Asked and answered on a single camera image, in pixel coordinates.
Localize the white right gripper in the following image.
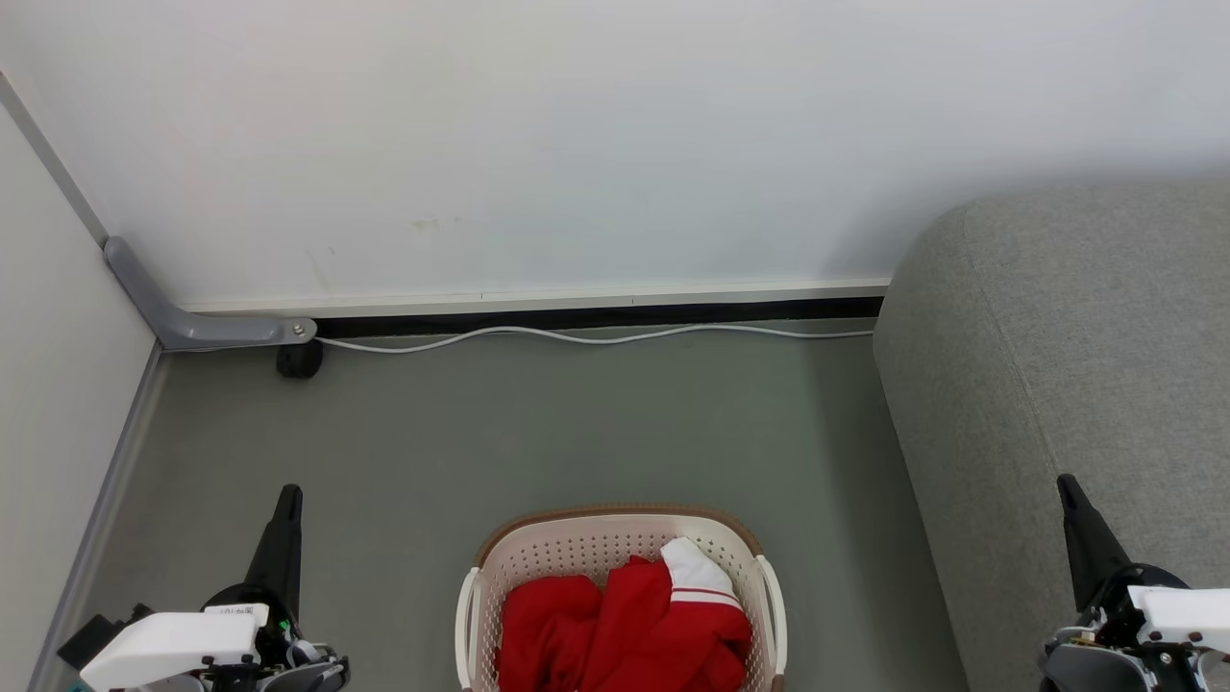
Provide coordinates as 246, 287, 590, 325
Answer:
1040, 474, 1230, 692

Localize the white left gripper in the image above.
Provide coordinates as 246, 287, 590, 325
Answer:
58, 484, 352, 692

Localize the red and white garment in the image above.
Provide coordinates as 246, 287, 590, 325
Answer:
497, 537, 753, 692

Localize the grey fabric sofa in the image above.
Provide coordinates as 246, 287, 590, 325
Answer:
873, 183, 1230, 692

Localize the black caster wheel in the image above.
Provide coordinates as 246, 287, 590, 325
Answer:
277, 341, 325, 380

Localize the grey metal partition foot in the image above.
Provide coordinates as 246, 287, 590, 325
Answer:
104, 236, 318, 352

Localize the cream perforated laundry basket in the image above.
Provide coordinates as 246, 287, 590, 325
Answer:
455, 504, 788, 692

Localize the white floor cable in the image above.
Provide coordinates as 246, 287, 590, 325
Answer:
315, 324, 875, 356

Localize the white wall skirting strip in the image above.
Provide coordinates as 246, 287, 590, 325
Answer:
178, 279, 891, 319

